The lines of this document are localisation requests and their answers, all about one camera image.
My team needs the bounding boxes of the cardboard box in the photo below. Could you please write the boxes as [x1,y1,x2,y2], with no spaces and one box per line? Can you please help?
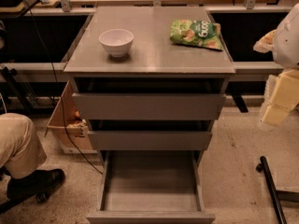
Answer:
[47,82,94,154]

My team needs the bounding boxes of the black cable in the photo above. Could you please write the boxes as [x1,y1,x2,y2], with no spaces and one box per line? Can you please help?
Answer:
[13,0,104,175]

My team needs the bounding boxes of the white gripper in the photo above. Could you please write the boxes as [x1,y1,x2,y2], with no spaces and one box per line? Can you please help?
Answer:
[262,69,299,126]

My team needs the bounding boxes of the person leg beige trousers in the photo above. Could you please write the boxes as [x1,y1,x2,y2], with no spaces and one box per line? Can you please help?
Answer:
[0,113,47,179]

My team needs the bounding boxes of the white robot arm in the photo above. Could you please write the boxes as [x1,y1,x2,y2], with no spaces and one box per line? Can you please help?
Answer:
[253,4,299,127]

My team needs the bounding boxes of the black shoe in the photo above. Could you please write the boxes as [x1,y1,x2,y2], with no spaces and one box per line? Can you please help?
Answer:
[7,169,64,200]

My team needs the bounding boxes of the green snack bag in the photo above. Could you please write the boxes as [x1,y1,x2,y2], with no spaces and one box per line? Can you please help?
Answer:
[170,20,222,50]

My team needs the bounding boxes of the grey drawer cabinet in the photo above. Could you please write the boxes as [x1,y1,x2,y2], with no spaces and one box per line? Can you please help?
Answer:
[63,6,236,161]

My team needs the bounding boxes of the grey drawer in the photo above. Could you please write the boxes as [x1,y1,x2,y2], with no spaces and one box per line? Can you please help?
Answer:
[71,77,227,121]
[88,120,212,150]
[87,151,215,224]

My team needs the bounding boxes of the black stand leg with wheel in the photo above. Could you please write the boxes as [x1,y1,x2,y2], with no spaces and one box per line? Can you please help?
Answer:
[256,156,299,224]

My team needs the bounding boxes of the grey top drawer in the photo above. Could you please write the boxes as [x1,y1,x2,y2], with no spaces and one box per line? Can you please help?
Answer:
[71,77,227,121]

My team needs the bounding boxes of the grey bottom drawer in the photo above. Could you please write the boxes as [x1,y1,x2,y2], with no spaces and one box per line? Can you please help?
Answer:
[87,151,215,224]

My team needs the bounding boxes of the black chair base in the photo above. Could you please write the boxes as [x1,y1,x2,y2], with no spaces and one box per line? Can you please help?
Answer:
[0,191,50,214]

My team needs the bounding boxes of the white bowl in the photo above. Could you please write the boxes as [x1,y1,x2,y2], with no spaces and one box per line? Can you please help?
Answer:
[99,29,135,57]

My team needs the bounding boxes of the grey middle drawer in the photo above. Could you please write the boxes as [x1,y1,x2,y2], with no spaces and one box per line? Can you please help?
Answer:
[88,120,212,150]

